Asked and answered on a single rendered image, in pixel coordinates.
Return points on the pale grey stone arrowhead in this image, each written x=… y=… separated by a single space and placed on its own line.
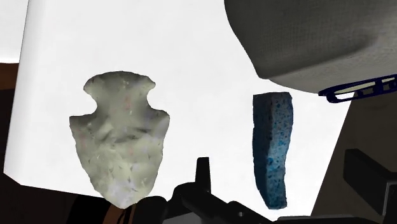
x=119 y=139

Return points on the blue speckled sponge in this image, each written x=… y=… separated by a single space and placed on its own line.
x=273 y=145

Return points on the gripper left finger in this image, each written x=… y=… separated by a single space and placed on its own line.
x=203 y=186

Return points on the white bed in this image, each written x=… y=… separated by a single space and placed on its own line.
x=201 y=77

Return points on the dark blue slotted flat object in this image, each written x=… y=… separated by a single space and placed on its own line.
x=330 y=95

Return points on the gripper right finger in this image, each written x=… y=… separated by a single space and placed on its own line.
x=369 y=180

